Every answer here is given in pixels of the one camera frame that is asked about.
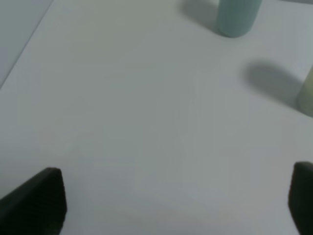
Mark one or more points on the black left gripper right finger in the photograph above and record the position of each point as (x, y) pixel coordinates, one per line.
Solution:
(300, 199)

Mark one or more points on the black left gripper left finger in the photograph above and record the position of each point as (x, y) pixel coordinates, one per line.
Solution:
(37, 207)

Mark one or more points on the pale green plastic cup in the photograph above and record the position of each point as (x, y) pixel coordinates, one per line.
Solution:
(304, 99)

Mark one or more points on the teal plastic cup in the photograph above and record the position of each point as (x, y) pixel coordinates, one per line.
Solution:
(236, 17)

